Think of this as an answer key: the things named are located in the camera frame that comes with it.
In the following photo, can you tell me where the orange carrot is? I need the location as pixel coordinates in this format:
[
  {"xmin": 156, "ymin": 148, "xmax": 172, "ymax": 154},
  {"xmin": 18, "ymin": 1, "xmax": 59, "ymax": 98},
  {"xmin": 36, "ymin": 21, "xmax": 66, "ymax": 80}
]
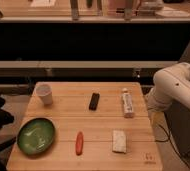
[{"xmin": 75, "ymin": 132, "xmax": 84, "ymax": 155}]

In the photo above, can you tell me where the white tube bottle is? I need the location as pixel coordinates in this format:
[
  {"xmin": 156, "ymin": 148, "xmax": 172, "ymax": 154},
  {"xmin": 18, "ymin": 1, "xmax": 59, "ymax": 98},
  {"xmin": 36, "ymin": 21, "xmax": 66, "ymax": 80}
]
[{"xmin": 121, "ymin": 88, "xmax": 134, "ymax": 118}]

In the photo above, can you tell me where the black rectangular block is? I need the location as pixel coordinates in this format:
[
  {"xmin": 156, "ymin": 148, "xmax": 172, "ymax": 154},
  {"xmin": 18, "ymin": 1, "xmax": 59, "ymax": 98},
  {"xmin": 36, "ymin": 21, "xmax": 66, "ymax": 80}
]
[{"xmin": 89, "ymin": 93, "xmax": 100, "ymax": 110}]

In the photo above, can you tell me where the black cable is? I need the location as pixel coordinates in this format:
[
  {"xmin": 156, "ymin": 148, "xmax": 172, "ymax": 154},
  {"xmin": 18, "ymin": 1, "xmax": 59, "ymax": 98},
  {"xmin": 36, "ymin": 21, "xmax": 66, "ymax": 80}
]
[{"xmin": 153, "ymin": 121, "xmax": 190, "ymax": 171}]

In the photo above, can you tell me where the white sponge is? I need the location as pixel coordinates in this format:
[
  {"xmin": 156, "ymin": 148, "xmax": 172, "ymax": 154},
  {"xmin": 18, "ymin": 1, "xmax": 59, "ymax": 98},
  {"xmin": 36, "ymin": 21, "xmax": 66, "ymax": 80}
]
[{"xmin": 112, "ymin": 130, "xmax": 127, "ymax": 153}]

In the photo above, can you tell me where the wooden table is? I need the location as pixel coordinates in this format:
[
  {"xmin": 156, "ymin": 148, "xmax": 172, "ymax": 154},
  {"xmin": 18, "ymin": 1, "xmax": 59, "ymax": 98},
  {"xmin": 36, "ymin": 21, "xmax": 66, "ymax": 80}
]
[{"xmin": 7, "ymin": 82, "xmax": 163, "ymax": 171}]

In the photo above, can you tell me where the green bowl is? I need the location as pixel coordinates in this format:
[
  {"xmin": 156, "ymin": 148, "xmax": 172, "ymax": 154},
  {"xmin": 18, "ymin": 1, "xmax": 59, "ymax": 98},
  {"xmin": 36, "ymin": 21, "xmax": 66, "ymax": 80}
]
[{"xmin": 17, "ymin": 118, "xmax": 56, "ymax": 155}]

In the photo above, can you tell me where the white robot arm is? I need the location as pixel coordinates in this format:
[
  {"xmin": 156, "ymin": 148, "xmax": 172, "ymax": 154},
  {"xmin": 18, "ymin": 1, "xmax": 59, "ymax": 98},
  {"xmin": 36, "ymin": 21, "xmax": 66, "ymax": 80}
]
[{"xmin": 146, "ymin": 62, "xmax": 190, "ymax": 111}]

